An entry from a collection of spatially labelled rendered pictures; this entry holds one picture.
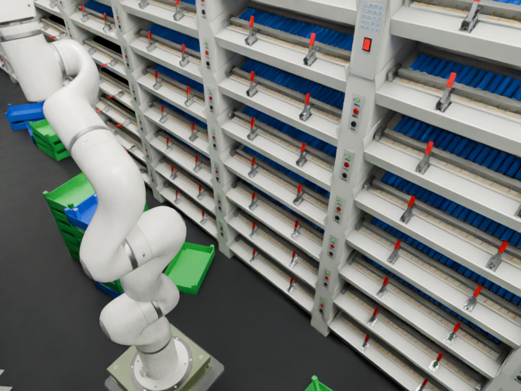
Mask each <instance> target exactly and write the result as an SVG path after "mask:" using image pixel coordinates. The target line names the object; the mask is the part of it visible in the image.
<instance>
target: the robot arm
mask: <svg viewBox="0 0 521 391"><path fill-rule="evenodd" d="M34 16H36V10H35V6H34V3H33V0H0V42H1V45H2V47H3V49H4V51H5V54H6V56H7V58H8V59H9V63H10V64H11V66H12V69H13V71H14V73H15V75H16V77H17V79H18V81H19V84H20V86H21V88H22V90H23V93H24V95H25V97H26V99H27V100H28V101H30V102H42V101H45V103H44V104H43V114H44V115H45V117H46V119H47V122H48V123H49V124H50V126H51V127H52V128H53V130H54V132H55V133H56V135H57V136H58V137H59V139H60V141H61V142H62V144H63V145H64V146H65V147H66V149H67V151H68V152H69V154H70V155H71V156H72V158H73V159H74V161H75V162H76V164H77V165H78V167H79V168H80V169H81V171H82V172H83V174H84V175H85V177H86V178H87V180H88V181H89V182H90V184H91V186H92V187H93V189H94V190H95V193H96V195H97V197H98V207H97V209H96V211H95V214H94V216H93V217H92V219H91V222H90V223H89V225H88V228H87V230H86V231H85V235H84V236H83V239H82V242H81V247H80V263H81V266H82V268H83V270H84V272H85V274H86V275H87V276H88V277H89V278H90V279H92V280H94V281H96V282H112V281H115V280H116V279H120V283H121V286H122V289H123V291H124V293H123V294H122V295H121V296H119V297H117V298H115V299H114V300H113V301H112V302H110V303H109V304H108V305H106V306H105V307H104V309H103V310H102V312H101V315H100V319H99V321H100V322H99V324H100V326H101V329H102V331H103V332H104V334H105V335H106V336H107V338H109V339H110V340H111V341H114V342H116V343H117V344H123V345H135V346H136V349H137V352H138V355H137V357H136V361H135V363H134V373H135V376H136V379H137V381H138V383H139V384H140V385H141V386H142V387H144V388H146V389H149V390H153V391H160V390H164V389H168V388H170V387H172V386H173V385H175V384H176V383H178V382H179V381H180V380H181V378H182V377H183V376H184V374H185V373H186V370H187V368H188V353H187V350H186V348H185V346H184V345H183V344H182V343H181V342H180V341H177V340H175V339H174V338H173V335H172V332H171V326H170V324H169V322H168V320H167V318H166V317H165V316H164V315H166V314H167V313H169V312H170V311H171V310H173V309H174V308H175V307H176V305H177V304H178V300H179V290H178V287H177V286H176V284H175V283H174V282H173V280H172V279H171V278H169V277H168V276H167V275H165V274H164V273H162V271H163V270H164V269H165V268H166V266H167V265H168V264H169V263H170V262H171V260H172V259H173V258H174V256H175V255H176V254H177V253H178V252H179V251H180V249H181V247H182V245H183V243H184V242H185V238H186V226H185V222H184V220H183V219H182V217H181V215H180V213H178V212H177V211H176V210H175V209H172V208H170V207H168V206H158V207H155V208H153V209H149V210H147V211H146V212H144V213H143V209H144V206H145V202H146V189H145V185H144V181H143V176H142V175H141V173H140V170H139V168H138V167H137V166H136V164H135V162H134V161H133V159H132V158H131V157H130V156H129V154H128V153H127V152H126V150H125V149H124V147H123V146H122V144H121V143H120V142H119V141H118V140H117V139H116V137H115V136H114V135H113V133H112V132H111V130H110V129H109V128H108V127H107V126H106V125H105V123H104V122H103V121H102V119H101V118H100V117H99V116H98V114H97V113H96V112H95V110H94V109H93V108H92V107H91V106H92V105H93V103H94V101H95V99H96V97H97V94H98V89H99V74H98V68H97V67H96V65H95V62H94V61H93V60H92V58H91V56H90V55H89V54H88V52H87V51H86V50H85V48H83V46H82V45H80V43H79V42H77V41H76V40H59V41H55V42H52V43H48V42H47V41H46V40H45V38H44V35H43V33H42V30H41V28H40V25H39V23H38V21H36V22H33V21H32V19H34ZM70 75H74V76H77V77H76V78H75V79H74V80H73V81H71V82H70V83H69V84H67V85H65V86H64V84H63V82H62V78H64V77H67V76H70Z"/></svg>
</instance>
